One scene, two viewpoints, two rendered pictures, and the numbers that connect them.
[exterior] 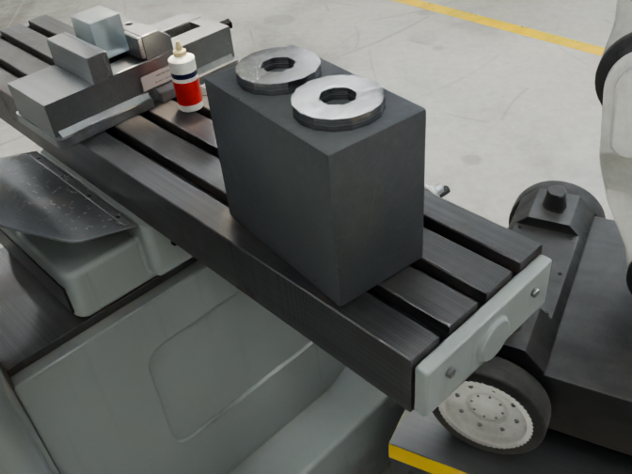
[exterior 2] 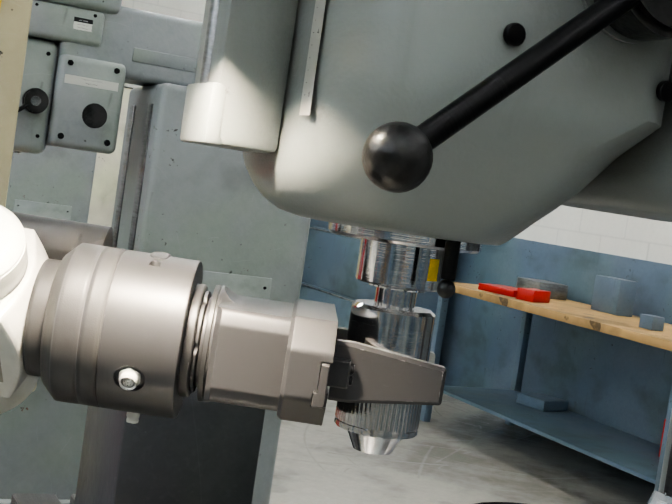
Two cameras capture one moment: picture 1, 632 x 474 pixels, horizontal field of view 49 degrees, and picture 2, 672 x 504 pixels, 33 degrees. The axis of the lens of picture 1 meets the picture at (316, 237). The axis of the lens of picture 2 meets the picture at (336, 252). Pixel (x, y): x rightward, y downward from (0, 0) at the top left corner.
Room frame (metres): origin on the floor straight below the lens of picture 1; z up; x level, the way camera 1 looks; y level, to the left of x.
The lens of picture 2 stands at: (1.60, 0.37, 1.33)
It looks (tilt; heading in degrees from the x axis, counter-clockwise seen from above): 3 degrees down; 194
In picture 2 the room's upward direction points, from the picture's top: 8 degrees clockwise
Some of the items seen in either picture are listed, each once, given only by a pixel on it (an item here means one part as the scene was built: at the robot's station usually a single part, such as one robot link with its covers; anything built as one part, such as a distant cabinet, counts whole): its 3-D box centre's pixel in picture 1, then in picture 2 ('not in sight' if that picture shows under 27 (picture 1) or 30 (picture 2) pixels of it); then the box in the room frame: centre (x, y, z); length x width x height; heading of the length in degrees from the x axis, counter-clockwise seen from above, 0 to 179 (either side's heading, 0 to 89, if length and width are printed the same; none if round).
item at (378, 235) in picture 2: not in sight; (404, 235); (0.99, 0.26, 1.31); 0.09 x 0.09 x 0.01
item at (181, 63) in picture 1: (184, 74); not in sight; (0.99, 0.18, 1.01); 0.04 x 0.04 x 0.11
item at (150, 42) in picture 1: (134, 35); not in sight; (1.08, 0.26, 1.05); 0.12 x 0.06 x 0.04; 41
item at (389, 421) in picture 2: not in sight; (383, 376); (0.99, 0.26, 1.23); 0.05 x 0.05 x 0.06
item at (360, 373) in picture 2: not in sight; (386, 378); (1.02, 0.27, 1.23); 0.06 x 0.02 x 0.03; 106
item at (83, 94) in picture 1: (125, 60); not in sight; (1.06, 0.28, 1.01); 0.35 x 0.15 x 0.11; 131
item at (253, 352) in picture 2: not in sight; (221, 348); (1.02, 0.17, 1.23); 0.13 x 0.12 x 0.10; 16
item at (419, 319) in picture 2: not in sight; (392, 314); (0.99, 0.26, 1.26); 0.05 x 0.05 x 0.01
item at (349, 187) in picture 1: (314, 164); (162, 455); (0.63, -0.01, 1.06); 0.22 x 0.12 x 0.20; 34
